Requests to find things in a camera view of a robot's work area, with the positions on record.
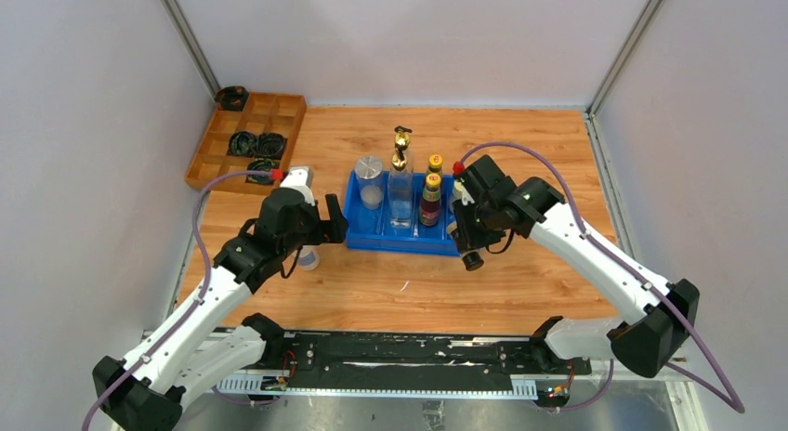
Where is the jar with pale yellow lid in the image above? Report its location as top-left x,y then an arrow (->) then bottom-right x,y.
447,179 -> 465,214

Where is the small black pepper shaker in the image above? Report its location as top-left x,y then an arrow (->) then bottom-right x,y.
460,249 -> 484,271

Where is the green label sauce bottle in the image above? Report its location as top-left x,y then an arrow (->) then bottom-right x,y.
419,173 -> 442,227

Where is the glass bottle with brown sauce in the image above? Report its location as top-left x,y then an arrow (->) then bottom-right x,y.
394,125 -> 413,161

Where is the aluminium frame rail front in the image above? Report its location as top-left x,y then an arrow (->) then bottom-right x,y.
111,329 -> 694,431

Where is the dark coiled roll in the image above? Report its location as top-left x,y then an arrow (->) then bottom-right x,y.
227,131 -> 257,157
245,158 -> 283,186
255,132 -> 287,160

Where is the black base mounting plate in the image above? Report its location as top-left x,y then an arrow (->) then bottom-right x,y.
247,331 -> 592,396

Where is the dark coiled roll upper right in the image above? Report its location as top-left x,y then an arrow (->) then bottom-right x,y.
255,132 -> 287,160

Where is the white bead jar blue label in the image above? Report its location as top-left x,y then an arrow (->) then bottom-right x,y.
296,245 -> 321,271

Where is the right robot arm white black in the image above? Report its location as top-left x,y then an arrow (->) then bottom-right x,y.
447,155 -> 700,378

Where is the clear glass oil bottle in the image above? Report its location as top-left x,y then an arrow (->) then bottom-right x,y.
387,152 -> 414,229

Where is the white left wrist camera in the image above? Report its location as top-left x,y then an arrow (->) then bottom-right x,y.
279,166 -> 315,205

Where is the wooden compartment tray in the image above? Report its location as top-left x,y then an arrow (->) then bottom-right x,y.
185,85 -> 307,195

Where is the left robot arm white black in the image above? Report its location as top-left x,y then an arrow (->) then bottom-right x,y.
82,184 -> 348,430

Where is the dark coiled roll lower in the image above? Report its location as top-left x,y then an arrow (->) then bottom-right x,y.
245,158 -> 283,186

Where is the jar with silver lid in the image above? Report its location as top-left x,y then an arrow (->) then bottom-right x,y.
354,155 -> 384,210

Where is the red label sauce bottle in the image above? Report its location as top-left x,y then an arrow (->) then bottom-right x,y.
427,154 -> 444,176

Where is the blue plastic divided bin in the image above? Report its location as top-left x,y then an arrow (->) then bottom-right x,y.
344,169 -> 469,257

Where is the dark coiled roll upper left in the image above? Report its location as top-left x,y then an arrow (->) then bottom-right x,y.
227,131 -> 257,157

